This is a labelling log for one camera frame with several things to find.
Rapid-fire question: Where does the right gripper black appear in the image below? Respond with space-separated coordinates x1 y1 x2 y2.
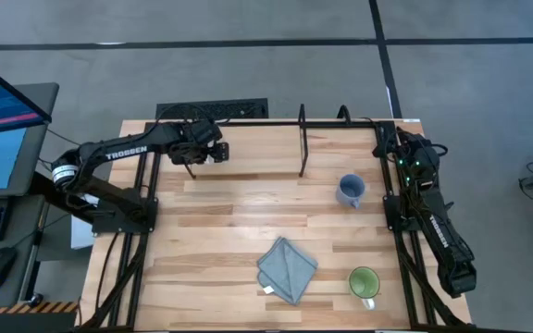
371 126 434 186

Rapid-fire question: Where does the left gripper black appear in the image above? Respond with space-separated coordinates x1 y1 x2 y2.
167 133 230 167

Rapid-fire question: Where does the blue-grey mug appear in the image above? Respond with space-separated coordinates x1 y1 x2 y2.
335 173 367 211

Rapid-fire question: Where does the mug with green interior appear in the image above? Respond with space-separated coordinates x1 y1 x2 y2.
347 265 382 312

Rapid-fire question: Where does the black perforated metal panel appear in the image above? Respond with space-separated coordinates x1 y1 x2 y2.
155 97 270 121

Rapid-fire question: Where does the grey folded cloth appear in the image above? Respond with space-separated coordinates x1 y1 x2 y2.
256 236 320 307

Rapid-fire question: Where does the white paper sheet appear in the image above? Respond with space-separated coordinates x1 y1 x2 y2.
69 192 95 252

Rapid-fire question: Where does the black stand leg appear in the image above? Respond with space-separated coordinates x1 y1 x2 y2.
30 171 94 218

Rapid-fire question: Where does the grey side desk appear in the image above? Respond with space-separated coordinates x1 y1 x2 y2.
0 192 49 312

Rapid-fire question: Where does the wooden shelf black wire frame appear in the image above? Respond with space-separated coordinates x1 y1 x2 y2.
180 103 309 181

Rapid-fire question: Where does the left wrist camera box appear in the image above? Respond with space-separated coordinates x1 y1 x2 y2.
187 118 225 145

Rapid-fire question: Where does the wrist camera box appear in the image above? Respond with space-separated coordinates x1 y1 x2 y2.
412 145 441 175
187 118 225 145

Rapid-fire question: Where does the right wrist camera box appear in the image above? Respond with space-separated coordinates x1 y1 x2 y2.
412 145 441 175

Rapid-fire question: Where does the black aluminium table frame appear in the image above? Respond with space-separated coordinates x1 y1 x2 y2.
77 117 472 332

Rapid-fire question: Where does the black looped cable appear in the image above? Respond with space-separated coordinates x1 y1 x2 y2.
336 105 353 126

